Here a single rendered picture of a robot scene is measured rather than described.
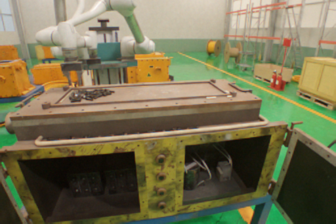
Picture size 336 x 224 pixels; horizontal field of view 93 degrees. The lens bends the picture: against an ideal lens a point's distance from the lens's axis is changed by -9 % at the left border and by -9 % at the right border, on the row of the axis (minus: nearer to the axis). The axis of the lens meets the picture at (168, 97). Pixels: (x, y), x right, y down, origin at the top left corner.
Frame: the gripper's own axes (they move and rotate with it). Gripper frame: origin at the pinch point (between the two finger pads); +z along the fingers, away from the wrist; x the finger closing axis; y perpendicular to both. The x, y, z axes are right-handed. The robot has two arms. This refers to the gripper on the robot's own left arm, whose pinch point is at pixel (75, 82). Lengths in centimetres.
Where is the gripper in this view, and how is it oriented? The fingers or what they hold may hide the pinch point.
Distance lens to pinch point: 131.5
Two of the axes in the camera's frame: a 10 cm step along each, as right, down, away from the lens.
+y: 1.8, 3.4, -9.2
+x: 9.8, -0.6, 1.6
